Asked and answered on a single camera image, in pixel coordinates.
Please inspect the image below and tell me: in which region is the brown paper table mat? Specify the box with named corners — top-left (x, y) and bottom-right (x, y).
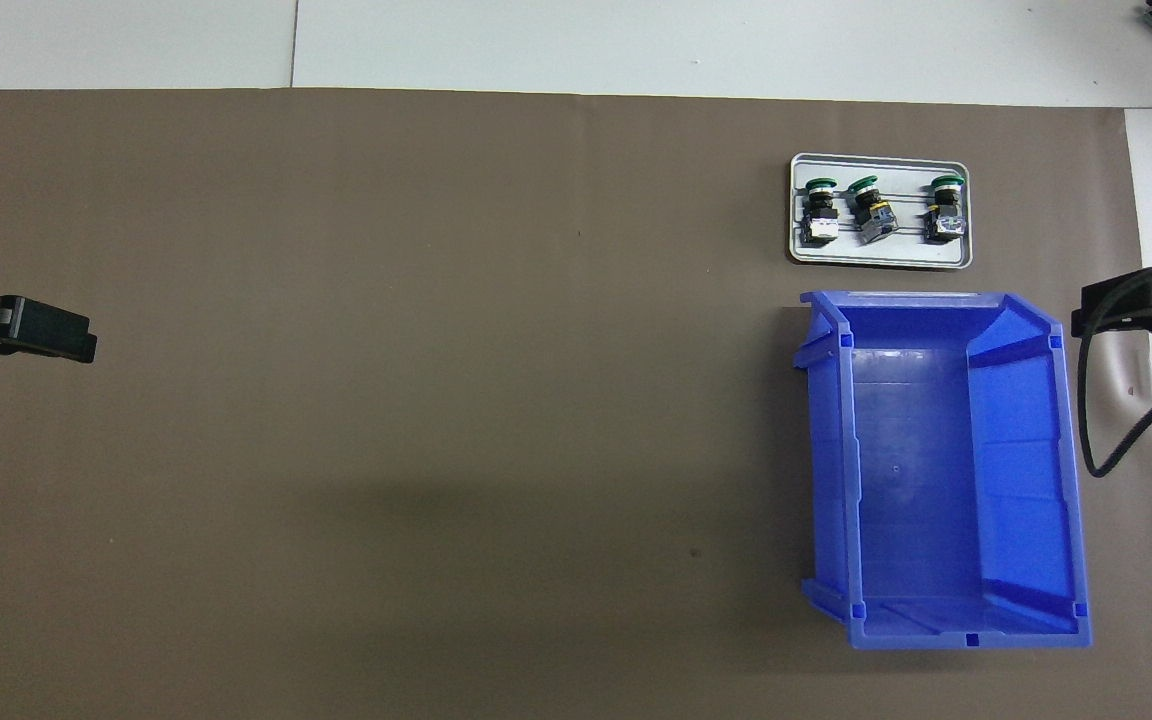
top-left (0, 88), bottom-right (1152, 720)

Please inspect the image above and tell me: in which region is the green push button white base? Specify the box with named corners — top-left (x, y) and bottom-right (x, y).
top-left (802, 176), bottom-right (840, 247)

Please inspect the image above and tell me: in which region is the green push button labelled base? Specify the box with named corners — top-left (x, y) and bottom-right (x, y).
top-left (923, 174), bottom-right (968, 245)

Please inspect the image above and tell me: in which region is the blue plastic storage bin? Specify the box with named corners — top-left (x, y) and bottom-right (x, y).
top-left (794, 290), bottom-right (1094, 651)

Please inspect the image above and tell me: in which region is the grey metal tray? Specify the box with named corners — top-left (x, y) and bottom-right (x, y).
top-left (788, 152), bottom-right (974, 269)

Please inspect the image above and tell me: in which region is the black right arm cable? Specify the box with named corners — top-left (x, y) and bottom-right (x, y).
top-left (1076, 258), bottom-right (1152, 479)

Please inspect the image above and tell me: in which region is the green push button grey base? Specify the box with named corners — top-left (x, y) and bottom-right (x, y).
top-left (846, 175), bottom-right (897, 247)

